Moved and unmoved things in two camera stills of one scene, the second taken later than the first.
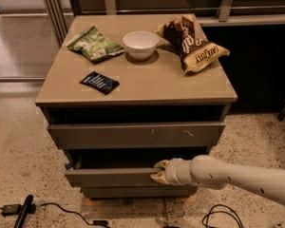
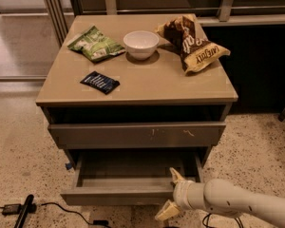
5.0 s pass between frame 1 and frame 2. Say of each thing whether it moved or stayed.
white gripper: moved
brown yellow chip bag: stayed
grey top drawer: stayed
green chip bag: stayed
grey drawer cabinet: stayed
